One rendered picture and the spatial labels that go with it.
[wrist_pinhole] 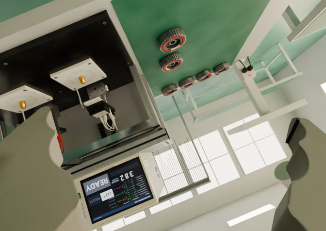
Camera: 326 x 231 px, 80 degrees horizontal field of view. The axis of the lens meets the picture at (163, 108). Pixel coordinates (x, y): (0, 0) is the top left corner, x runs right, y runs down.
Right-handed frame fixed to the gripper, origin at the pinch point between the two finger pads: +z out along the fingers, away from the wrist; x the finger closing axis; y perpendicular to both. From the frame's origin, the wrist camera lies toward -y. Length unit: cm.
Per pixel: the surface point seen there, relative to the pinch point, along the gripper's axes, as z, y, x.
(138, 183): 41, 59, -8
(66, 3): 47, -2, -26
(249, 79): 119, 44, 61
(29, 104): 57, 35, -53
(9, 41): 43, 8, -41
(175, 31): 67, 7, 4
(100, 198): 37, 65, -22
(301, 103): 82, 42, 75
